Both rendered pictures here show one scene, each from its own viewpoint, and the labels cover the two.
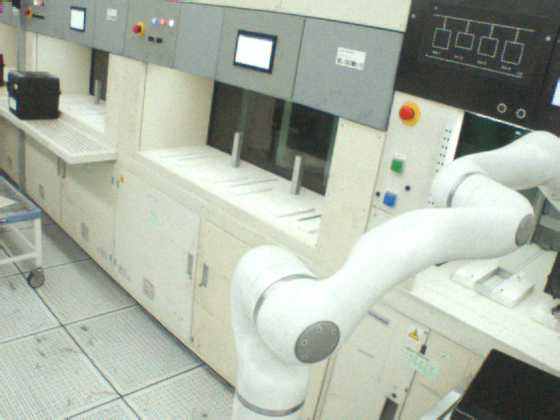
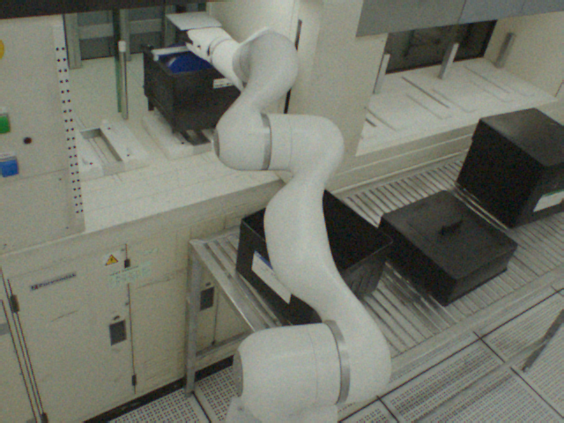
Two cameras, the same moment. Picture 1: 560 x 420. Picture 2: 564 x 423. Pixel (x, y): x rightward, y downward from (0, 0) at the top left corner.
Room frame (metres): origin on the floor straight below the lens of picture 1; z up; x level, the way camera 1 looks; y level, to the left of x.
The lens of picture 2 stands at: (0.70, 0.49, 1.81)
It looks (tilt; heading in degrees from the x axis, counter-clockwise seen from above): 39 degrees down; 278
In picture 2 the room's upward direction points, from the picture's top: 11 degrees clockwise
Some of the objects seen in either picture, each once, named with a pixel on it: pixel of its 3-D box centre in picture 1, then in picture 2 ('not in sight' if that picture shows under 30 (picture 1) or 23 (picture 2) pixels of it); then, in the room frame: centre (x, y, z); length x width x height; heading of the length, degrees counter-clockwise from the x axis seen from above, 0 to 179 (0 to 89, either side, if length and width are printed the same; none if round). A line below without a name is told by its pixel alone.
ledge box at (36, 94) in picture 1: (33, 94); not in sight; (2.91, 1.67, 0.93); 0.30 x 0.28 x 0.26; 46
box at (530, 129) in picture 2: not in sight; (523, 166); (0.18, -1.21, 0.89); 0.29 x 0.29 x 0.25; 44
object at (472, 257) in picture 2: not in sight; (446, 239); (0.42, -0.79, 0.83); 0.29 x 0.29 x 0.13; 51
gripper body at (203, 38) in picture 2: not in sight; (212, 43); (1.16, -0.82, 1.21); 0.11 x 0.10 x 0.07; 139
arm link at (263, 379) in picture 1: (273, 324); (290, 389); (0.71, -0.01, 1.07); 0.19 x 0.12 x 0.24; 28
